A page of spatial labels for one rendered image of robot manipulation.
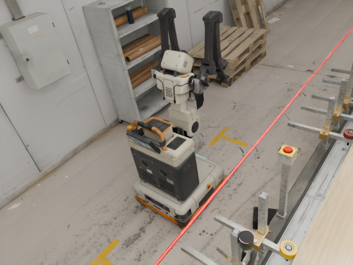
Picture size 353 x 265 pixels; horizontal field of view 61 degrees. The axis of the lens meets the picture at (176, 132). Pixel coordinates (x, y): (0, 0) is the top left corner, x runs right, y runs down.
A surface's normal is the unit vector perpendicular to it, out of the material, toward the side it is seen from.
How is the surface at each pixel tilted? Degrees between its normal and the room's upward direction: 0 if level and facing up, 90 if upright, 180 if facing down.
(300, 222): 0
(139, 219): 0
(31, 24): 90
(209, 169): 0
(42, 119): 90
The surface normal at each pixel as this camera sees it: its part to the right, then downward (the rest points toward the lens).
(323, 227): -0.15, -0.79
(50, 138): 0.77, 0.29
